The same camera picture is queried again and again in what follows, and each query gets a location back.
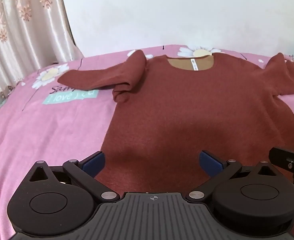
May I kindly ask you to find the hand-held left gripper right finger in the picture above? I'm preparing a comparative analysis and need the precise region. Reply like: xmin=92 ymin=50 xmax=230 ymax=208
xmin=186 ymin=150 xmax=281 ymax=203

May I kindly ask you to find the cream patterned curtain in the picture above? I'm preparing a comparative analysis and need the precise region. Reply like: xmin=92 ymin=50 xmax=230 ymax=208
xmin=0 ymin=0 xmax=84 ymax=108

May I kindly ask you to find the rust red knit sweater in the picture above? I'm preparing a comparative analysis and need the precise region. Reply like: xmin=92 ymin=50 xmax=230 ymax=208
xmin=58 ymin=50 xmax=294 ymax=196

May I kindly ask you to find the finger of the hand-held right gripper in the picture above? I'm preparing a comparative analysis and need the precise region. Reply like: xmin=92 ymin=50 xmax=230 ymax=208
xmin=269 ymin=147 xmax=294 ymax=198

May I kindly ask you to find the pink floral bedsheet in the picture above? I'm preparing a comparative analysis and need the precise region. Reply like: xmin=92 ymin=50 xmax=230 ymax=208
xmin=0 ymin=44 xmax=294 ymax=238

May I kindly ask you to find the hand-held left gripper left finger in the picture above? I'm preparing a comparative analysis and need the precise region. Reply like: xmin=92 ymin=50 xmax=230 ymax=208
xmin=25 ymin=151 xmax=120 ymax=203

